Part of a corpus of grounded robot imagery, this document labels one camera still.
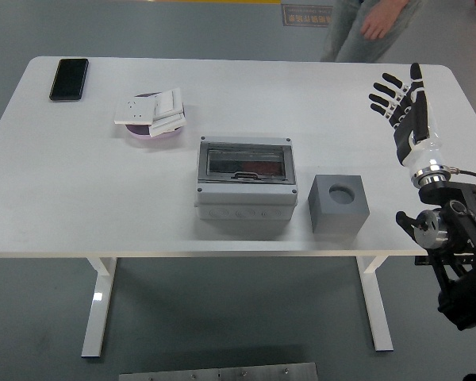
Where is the person's left hand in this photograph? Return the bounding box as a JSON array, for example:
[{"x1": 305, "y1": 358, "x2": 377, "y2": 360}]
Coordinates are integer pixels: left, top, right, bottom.
[{"x1": 359, "y1": 0, "x2": 408, "y2": 40}]

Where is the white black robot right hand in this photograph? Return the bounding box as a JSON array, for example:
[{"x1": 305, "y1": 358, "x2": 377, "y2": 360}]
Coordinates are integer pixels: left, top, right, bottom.
[{"x1": 368, "y1": 62, "x2": 449, "y2": 178}]

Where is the transparent hinged box lid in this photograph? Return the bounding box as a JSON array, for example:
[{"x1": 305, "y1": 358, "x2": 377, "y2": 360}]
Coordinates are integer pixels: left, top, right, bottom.
[{"x1": 198, "y1": 142, "x2": 295, "y2": 184}]

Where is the orange cylindrical battery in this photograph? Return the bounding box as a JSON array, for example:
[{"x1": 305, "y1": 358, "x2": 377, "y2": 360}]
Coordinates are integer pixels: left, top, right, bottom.
[{"x1": 241, "y1": 160, "x2": 282, "y2": 175}]

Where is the grey box cover frame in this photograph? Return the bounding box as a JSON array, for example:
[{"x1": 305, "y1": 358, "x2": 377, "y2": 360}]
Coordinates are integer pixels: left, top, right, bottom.
[{"x1": 194, "y1": 137, "x2": 298, "y2": 206}]

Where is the grey plastic junction box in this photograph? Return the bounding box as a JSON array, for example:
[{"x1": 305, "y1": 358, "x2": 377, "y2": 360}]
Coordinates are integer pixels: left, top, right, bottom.
[{"x1": 194, "y1": 137, "x2": 298, "y2": 221}]

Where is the person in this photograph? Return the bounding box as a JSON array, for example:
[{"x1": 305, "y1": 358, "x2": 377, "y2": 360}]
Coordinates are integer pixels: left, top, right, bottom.
[{"x1": 320, "y1": 0, "x2": 424, "y2": 64}]

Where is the brown floor sign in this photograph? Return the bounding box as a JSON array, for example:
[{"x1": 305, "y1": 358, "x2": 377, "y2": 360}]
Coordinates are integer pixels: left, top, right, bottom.
[{"x1": 281, "y1": 3, "x2": 335, "y2": 29}]

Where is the grey block with round hole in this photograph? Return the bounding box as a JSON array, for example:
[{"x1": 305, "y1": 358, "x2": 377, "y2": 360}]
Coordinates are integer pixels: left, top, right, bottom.
[{"x1": 308, "y1": 174, "x2": 370, "y2": 235}]

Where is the white table leg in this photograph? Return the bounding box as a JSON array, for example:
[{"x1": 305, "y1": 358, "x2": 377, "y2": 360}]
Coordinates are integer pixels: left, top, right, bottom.
[
  {"x1": 81, "y1": 256, "x2": 118, "y2": 358},
  {"x1": 356, "y1": 256, "x2": 394, "y2": 352}
]

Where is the purple shallow bowl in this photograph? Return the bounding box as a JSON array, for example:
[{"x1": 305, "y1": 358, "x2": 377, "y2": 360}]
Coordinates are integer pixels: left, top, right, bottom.
[{"x1": 125, "y1": 91, "x2": 187, "y2": 140}]

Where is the grey metal plate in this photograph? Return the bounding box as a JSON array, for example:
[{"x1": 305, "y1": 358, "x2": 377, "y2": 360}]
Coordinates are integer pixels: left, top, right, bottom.
[{"x1": 118, "y1": 361, "x2": 318, "y2": 381}]

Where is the black smartphone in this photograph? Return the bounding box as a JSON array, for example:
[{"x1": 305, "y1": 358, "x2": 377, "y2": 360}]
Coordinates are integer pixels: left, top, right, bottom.
[{"x1": 48, "y1": 58, "x2": 90, "y2": 102}]

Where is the white wall switch panel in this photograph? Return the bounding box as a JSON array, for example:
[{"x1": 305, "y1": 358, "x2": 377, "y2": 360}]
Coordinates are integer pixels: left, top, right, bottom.
[
  {"x1": 154, "y1": 87, "x2": 185, "y2": 120},
  {"x1": 148, "y1": 110, "x2": 188, "y2": 138}
]

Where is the white wall socket panel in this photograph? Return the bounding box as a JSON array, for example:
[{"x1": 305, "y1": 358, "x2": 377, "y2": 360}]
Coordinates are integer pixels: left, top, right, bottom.
[{"x1": 114, "y1": 98, "x2": 159, "y2": 126}]

